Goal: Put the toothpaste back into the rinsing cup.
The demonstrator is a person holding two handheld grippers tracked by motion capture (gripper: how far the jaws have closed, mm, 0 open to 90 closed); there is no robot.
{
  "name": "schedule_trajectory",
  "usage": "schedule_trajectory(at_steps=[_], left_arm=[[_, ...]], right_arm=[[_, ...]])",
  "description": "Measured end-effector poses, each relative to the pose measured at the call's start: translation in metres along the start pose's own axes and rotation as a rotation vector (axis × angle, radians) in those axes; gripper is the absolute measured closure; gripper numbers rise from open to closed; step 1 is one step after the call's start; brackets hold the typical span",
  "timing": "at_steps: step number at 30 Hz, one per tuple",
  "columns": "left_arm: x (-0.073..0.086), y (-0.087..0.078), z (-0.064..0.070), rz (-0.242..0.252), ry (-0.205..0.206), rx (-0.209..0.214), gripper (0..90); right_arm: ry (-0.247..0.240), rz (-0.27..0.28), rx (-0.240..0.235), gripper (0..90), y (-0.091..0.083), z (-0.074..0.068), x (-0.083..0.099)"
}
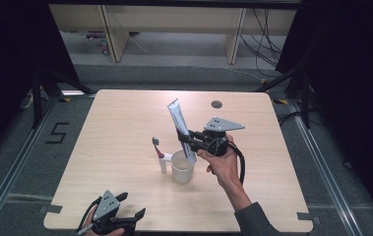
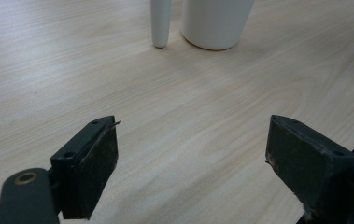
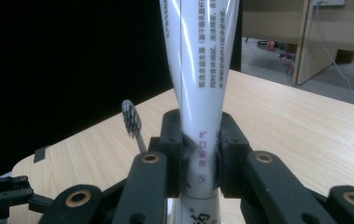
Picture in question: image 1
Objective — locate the person's left hand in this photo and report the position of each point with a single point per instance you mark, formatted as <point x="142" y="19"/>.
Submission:
<point x="90" y="231"/>

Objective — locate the black metal stand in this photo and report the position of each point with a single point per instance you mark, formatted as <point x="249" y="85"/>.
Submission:
<point x="305" y="105"/>
<point x="37" y="105"/>

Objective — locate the white toothpaste tube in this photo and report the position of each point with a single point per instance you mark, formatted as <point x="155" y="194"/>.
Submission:
<point x="178" y="118"/>

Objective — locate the person's right hand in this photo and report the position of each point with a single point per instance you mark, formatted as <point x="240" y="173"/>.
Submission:
<point x="226" y="167"/>

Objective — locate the aluminium floor rail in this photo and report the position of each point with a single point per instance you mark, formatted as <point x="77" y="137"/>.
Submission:
<point x="322" y="170"/>
<point x="16" y="154"/>

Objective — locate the pink toothbrush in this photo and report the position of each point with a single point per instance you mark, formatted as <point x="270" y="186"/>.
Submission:
<point x="157" y="149"/>

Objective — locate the black tape floor marker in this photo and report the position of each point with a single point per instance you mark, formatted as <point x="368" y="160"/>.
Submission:
<point x="57" y="133"/>

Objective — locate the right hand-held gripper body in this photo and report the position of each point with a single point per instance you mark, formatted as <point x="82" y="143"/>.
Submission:
<point x="221" y="124"/>

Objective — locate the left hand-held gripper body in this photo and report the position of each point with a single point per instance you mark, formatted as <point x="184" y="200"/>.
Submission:
<point x="107" y="205"/>

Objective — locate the grey tape piece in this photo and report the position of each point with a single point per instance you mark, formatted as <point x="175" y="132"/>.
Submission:
<point x="305" y="216"/>
<point x="51" y="208"/>

